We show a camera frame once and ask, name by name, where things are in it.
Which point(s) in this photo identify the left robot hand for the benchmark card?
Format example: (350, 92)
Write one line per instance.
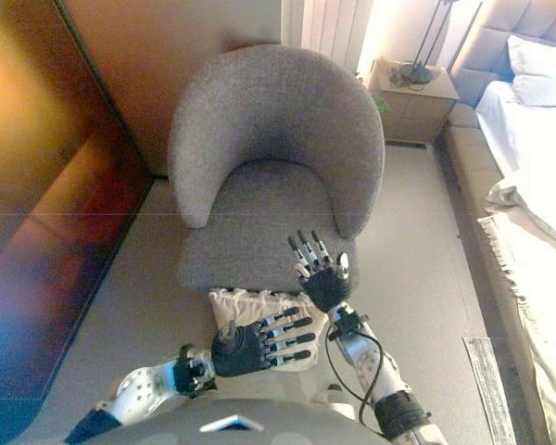
(241, 350)

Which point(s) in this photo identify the beige upholstered bed frame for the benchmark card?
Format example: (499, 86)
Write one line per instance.
(472, 162)

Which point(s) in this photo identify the white pillow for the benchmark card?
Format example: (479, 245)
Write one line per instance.
(542, 69)

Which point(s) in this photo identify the green plant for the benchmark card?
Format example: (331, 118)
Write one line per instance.
(382, 104)

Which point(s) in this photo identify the grey fabric armchair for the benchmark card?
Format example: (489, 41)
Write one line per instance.
(278, 116)

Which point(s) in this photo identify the black lamp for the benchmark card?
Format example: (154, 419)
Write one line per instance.
(417, 72)

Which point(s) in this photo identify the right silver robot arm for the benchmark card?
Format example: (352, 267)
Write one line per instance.
(389, 380)

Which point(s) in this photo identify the light wooden nightstand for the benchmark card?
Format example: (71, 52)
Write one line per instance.
(417, 111)

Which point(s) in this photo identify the white fringed cushion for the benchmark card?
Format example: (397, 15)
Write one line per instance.
(234, 306)

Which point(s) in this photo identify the brown wooden wardrobe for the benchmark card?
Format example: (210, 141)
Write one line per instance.
(41, 185)

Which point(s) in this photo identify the cream fringed throw blanket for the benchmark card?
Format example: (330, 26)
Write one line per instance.
(542, 278)

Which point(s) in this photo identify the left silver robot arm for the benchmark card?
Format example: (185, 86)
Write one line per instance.
(143, 389)

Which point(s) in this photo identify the white radiator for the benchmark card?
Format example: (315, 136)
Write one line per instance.
(333, 28)

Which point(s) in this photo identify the white duvet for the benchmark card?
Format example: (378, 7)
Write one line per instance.
(528, 148)

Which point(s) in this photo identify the grey robot torso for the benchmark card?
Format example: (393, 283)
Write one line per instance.
(231, 428)

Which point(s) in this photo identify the grey striped rug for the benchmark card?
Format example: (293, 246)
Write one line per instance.
(489, 389)

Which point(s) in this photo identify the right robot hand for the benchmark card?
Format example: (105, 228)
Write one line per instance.
(326, 287)

